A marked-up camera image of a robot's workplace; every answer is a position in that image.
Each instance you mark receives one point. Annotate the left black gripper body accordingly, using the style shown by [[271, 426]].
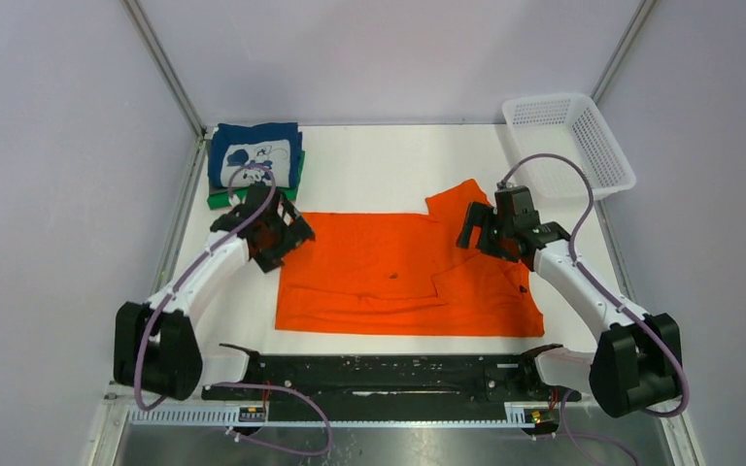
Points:
[[284, 239]]

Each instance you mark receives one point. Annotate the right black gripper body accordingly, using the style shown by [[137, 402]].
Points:
[[498, 242]]

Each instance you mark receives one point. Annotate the orange t shirt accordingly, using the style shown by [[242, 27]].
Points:
[[402, 274]]

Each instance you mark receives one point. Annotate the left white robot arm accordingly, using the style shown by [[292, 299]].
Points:
[[156, 345]]

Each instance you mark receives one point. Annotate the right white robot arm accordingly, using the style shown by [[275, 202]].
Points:
[[637, 361]]

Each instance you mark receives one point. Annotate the folded green t shirt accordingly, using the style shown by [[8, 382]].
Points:
[[219, 198]]

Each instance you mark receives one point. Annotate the folded blue printed t shirt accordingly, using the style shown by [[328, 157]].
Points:
[[264, 153]]

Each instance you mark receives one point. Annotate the white plastic basket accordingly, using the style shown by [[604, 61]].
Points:
[[569, 125]]

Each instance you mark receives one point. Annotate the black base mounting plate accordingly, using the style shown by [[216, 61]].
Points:
[[442, 386]]

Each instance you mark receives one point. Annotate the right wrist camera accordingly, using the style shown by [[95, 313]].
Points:
[[515, 204]]

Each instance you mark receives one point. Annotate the white slotted cable duct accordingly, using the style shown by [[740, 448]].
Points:
[[506, 416]]

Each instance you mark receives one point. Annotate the left aluminium frame post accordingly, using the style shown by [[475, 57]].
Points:
[[163, 64]]

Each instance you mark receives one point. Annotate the aluminium frame post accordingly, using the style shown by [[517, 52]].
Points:
[[635, 25], [163, 64]]

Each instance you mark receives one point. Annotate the right aluminium frame post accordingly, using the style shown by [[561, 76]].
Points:
[[635, 25]]

